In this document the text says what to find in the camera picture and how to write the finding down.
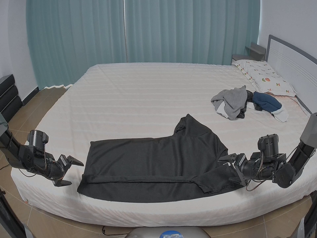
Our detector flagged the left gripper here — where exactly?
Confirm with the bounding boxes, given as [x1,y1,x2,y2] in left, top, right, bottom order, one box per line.
[45,154,84,188]

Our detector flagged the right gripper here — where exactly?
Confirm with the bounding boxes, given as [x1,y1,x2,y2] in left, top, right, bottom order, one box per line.
[217,153,276,187]

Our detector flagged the black T-shirt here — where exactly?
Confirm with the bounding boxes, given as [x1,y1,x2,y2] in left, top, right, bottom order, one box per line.
[77,114,244,203]

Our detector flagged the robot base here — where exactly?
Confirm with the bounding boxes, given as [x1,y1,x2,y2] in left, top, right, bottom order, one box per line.
[125,227,207,238]

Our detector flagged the bed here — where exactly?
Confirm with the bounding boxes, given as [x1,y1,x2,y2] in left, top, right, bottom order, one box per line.
[10,34,317,227]

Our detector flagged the grey garment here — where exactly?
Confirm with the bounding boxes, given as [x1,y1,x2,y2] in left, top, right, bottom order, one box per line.
[211,85,248,120]

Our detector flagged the blue and white garment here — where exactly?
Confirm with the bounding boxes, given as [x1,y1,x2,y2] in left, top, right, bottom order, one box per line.
[253,91,289,123]

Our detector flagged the black glossy garment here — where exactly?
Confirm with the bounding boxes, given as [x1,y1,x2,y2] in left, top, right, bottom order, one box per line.
[236,90,263,119]

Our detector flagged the black chest of drawers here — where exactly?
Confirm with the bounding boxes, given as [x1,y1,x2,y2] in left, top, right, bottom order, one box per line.
[0,74,24,123]

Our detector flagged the white printed pillow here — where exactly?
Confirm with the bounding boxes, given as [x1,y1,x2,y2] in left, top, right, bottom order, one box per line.
[232,59,298,97]

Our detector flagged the grey bedside table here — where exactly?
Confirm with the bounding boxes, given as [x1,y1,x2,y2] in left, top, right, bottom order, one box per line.
[231,42,266,65]

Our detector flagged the blue-green curtain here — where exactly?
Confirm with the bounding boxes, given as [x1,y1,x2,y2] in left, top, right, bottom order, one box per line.
[123,0,262,66]
[26,0,128,90]

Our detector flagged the black cable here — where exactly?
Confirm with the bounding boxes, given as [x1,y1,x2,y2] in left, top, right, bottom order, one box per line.
[102,226,129,237]
[245,179,264,192]
[19,168,38,177]

